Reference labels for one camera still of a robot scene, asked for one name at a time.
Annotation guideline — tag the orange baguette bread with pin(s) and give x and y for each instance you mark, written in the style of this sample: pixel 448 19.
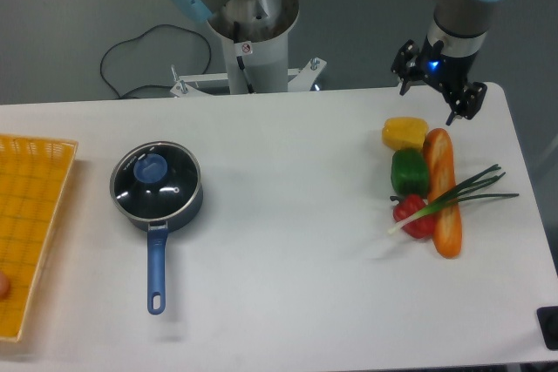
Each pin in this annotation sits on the orange baguette bread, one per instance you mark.
pixel 438 154

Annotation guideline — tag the green bell pepper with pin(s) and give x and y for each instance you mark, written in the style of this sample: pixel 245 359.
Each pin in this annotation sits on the green bell pepper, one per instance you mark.
pixel 409 173

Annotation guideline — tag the blue saucepan with handle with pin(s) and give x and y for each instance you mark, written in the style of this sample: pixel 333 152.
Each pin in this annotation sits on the blue saucepan with handle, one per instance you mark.
pixel 157 232

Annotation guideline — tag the black device at table edge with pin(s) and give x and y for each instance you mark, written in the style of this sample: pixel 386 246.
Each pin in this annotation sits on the black device at table edge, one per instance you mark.
pixel 548 321

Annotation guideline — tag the yellow woven basket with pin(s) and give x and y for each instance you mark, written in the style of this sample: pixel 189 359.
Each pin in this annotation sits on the yellow woven basket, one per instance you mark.
pixel 34 173

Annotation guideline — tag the green spring onion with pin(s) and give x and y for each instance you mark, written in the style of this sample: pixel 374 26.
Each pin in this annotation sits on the green spring onion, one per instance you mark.
pixel 468 190

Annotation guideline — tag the glass pot lid blue knob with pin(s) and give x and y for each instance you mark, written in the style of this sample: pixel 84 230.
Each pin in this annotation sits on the glass pot lid blue knob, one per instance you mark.
pixel 156 180

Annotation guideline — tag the red bell pepper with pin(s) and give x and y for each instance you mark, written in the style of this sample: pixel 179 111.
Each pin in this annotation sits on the red bell pepper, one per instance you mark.
pixel 411 216

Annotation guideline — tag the yellow bell pepper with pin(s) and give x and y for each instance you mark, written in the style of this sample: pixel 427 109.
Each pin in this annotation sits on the yellow bell pepper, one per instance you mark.
pixel 401 133

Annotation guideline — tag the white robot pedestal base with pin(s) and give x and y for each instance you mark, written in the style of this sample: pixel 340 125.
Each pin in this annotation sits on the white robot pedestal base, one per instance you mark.
pixel 254 37

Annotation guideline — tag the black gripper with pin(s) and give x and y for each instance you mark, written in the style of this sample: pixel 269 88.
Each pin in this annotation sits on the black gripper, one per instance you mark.
pixel 445 74

